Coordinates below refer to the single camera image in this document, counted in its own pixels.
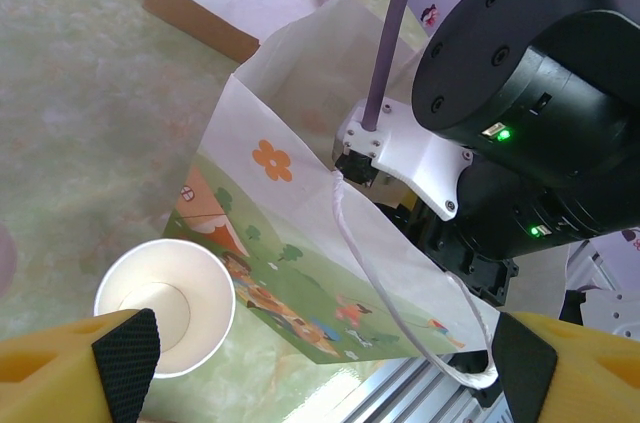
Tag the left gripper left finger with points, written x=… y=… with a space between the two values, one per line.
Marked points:
x=50 y=378

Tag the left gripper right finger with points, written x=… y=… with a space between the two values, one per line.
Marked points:
x=575 y=378

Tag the white printed paper bag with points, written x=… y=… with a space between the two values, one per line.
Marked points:
x=300 y=68

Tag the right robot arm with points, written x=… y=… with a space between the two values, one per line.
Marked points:
x=610 y=313

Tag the brown cardboard box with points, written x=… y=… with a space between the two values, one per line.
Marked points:
x=200 y=28

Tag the front aluminium rail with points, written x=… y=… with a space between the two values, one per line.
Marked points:
x=400 y=393

